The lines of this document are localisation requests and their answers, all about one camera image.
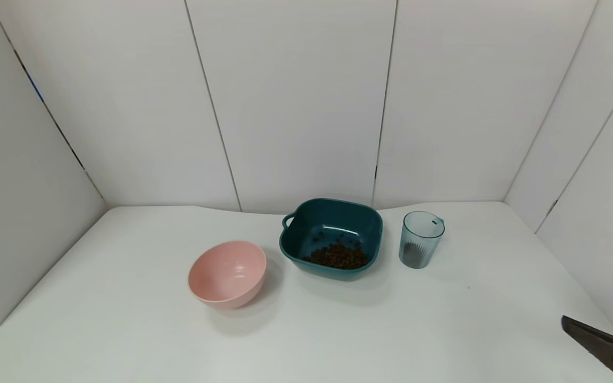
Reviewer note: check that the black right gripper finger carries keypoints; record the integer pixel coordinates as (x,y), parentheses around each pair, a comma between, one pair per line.
(604,343)

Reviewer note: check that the clear blue ribbed cup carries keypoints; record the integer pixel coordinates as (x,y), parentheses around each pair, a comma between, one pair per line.
(423,229)

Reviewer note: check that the poured coffee beans pile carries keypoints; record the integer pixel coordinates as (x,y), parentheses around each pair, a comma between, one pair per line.
(338,258)

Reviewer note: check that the pink bowl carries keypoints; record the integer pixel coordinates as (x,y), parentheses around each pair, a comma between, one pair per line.
(226,276)

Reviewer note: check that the teal plastic basin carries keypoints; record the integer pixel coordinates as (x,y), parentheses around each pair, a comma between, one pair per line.
(333,223)

